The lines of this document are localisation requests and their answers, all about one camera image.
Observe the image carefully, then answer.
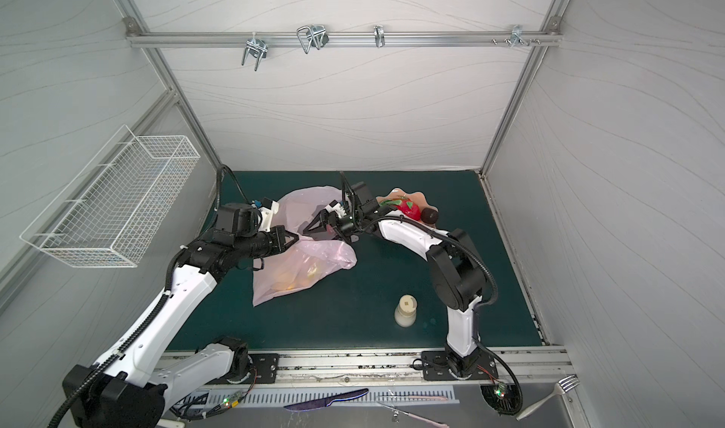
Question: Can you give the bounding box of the peach scalloped fruit bowl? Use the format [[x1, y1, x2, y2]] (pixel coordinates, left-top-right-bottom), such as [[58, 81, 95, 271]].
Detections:
[[377, 188, 439, 211]]

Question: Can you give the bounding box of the silver fork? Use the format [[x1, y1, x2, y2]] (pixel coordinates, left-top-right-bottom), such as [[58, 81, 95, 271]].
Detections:
[[515, 374, 581, 420]]

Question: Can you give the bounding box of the metal u-bolt clamp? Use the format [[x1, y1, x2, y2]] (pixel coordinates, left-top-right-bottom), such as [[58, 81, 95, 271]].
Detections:
[[241, 34, 268, 71]]

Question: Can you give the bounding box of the metal hook clamp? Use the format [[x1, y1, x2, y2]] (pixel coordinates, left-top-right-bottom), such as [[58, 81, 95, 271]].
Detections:
[[296, 24, 330, 54]]

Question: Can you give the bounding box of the dark purple passion fruit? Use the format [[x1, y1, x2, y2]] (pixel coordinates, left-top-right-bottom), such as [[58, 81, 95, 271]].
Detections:
[[420, 207, 439, 225]]

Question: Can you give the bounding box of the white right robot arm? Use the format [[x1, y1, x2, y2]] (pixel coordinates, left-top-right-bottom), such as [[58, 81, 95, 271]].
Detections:
[[303, 179, 500, 380]]

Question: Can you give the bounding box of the pink plastic bag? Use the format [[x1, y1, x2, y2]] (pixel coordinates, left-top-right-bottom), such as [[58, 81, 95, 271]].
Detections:
[[252, 186, 357, 306]]

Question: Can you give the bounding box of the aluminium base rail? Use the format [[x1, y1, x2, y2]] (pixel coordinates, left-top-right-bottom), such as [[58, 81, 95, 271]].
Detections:
[[253, 346, 575, 391]]

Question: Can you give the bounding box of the green table mat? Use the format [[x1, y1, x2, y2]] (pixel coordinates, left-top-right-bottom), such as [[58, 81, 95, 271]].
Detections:
[[170, 171, 541, 351]]

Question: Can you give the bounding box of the aluminium top rail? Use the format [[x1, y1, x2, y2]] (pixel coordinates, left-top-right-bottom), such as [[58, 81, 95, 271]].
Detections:
[[126, 29, 564, 49]]

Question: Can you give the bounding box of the purple plastic knife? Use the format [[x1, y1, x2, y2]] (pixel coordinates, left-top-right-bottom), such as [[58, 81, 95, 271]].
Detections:
[[284, 388, 369, 412]]

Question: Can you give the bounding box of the white wire basket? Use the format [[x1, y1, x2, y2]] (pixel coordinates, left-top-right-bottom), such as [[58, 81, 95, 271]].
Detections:
[[20, 125, 200, 269]]

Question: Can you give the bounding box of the small metal ring clamp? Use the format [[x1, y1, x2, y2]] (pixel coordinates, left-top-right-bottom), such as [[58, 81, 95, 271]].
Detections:
[[373, 25, 385, 49]]

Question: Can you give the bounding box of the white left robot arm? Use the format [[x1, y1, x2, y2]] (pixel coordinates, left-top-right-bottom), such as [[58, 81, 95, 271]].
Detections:
[[49, 199, 299, 427]]

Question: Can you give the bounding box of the cream plastic bottle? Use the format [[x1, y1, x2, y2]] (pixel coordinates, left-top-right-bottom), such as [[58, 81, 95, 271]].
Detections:
[[394, 295, 417, 328]]

